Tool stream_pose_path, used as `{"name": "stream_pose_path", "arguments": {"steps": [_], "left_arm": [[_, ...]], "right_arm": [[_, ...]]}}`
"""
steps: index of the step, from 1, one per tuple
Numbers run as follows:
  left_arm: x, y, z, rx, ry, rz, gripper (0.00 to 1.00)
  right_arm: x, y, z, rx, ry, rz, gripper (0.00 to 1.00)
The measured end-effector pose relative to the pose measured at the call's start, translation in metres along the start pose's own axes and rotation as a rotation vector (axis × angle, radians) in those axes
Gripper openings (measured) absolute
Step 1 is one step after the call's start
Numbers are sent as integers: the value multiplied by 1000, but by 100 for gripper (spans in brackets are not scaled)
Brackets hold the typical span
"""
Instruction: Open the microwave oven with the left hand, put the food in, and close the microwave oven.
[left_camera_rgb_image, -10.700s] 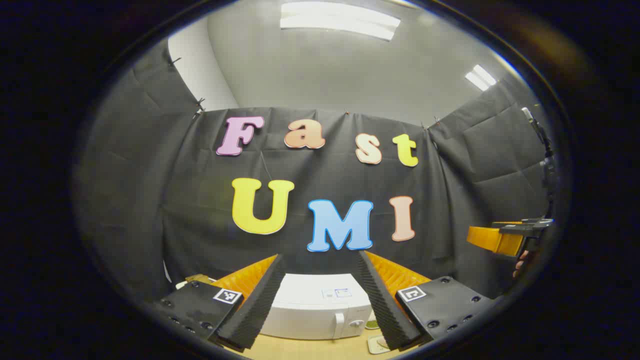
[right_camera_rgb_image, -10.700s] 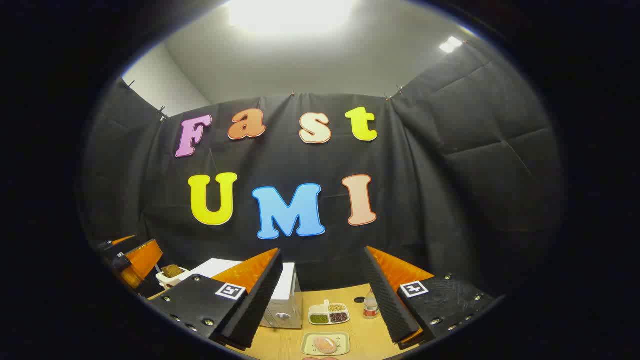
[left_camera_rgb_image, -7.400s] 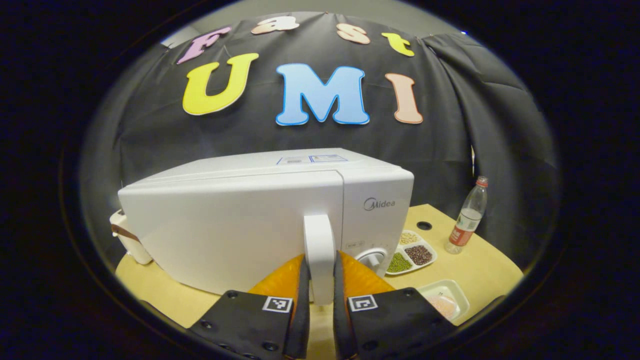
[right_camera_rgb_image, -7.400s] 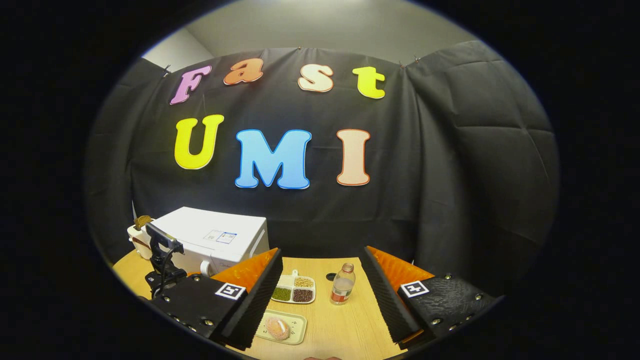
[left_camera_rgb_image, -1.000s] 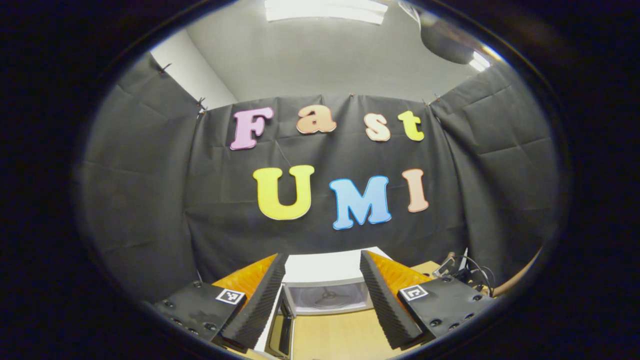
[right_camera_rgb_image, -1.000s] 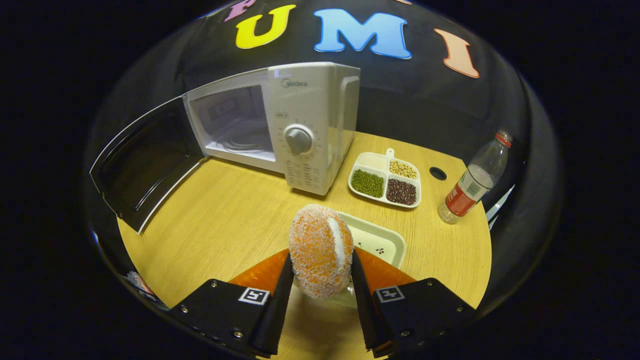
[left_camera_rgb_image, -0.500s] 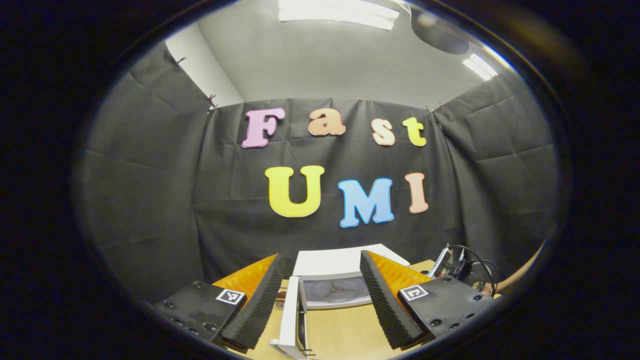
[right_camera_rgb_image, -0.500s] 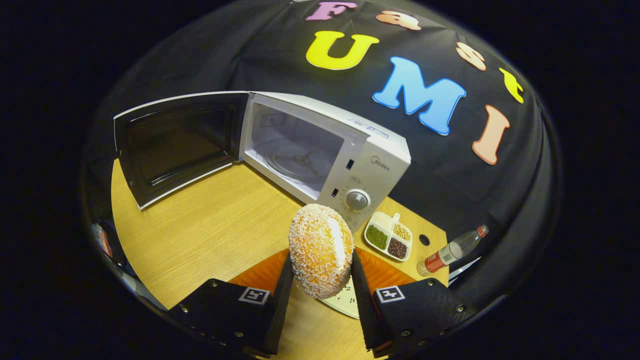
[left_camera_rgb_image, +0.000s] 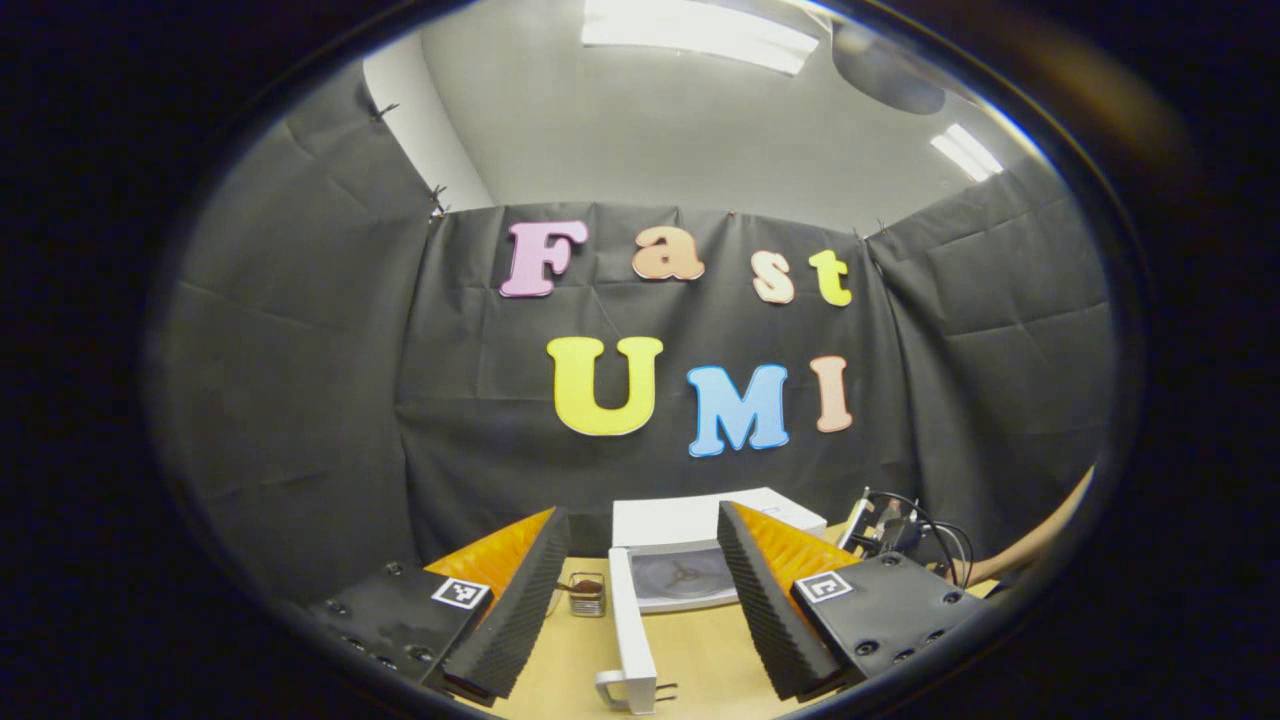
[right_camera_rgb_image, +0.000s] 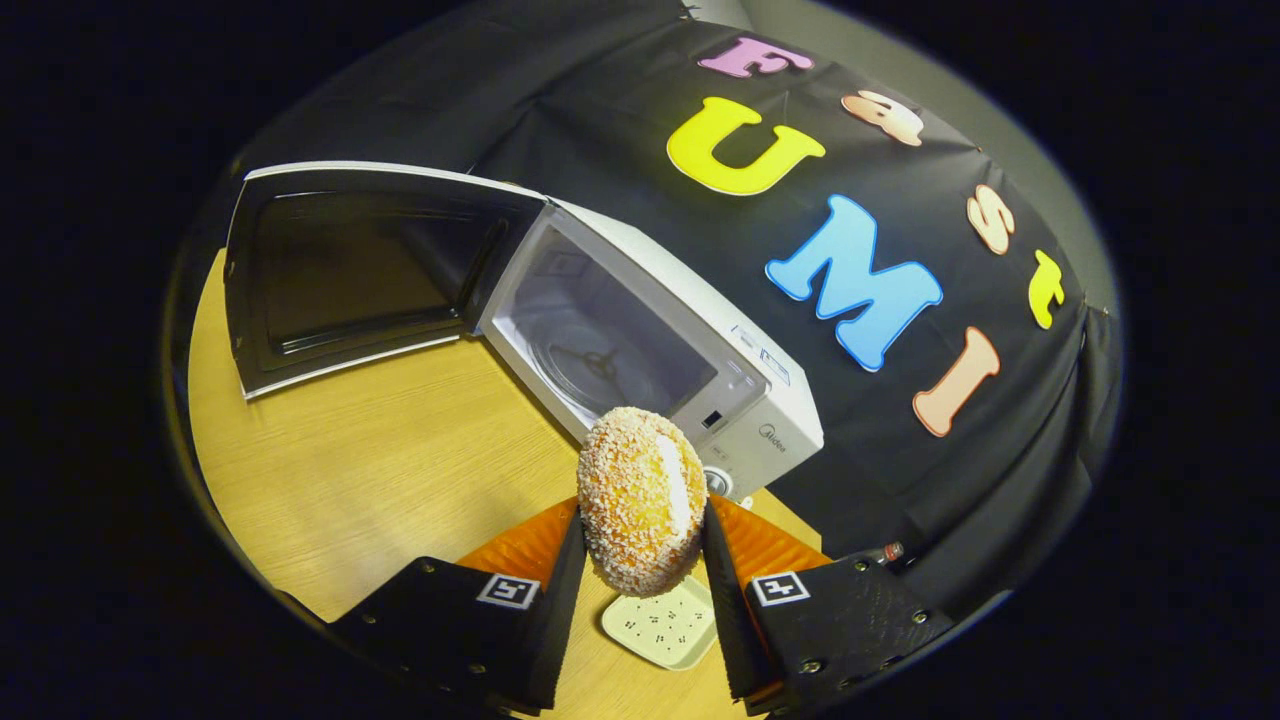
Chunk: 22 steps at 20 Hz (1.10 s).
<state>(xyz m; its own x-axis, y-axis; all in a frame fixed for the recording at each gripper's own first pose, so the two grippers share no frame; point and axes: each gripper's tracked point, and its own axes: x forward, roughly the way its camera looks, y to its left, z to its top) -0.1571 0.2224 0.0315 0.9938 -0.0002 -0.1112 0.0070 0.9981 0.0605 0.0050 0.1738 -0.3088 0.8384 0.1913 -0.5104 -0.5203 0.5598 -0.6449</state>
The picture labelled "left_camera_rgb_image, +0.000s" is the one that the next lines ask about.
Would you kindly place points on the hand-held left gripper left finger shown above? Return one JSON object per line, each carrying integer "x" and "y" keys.
{"x": 520, "y": 610}

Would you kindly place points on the black backdrop cloth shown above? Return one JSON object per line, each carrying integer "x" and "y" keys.
{"x": 320, "y": 400}

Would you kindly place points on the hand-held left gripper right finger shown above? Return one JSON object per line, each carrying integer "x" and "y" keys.
{"x": 765, "y": 610}

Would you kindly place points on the ceiling light panel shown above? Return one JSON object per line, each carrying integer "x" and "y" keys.
{"x": 700, "y": 35}
{"x": 966, "y": 152}

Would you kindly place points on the white microwave oven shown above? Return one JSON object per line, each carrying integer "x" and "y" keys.
{"x": 680, "y": 520}

